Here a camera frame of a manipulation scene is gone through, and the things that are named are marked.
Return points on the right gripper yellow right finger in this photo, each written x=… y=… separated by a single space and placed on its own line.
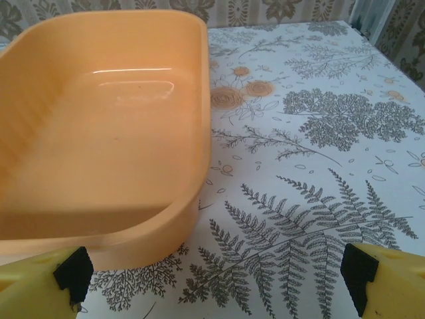
x=395 y=285

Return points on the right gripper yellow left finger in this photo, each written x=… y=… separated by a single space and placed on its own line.
x=30 y=285

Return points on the floral patterned tablecloth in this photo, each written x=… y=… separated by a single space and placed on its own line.
x=299 y=166

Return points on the orange plastic container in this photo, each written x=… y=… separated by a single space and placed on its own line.
x=99 y=133

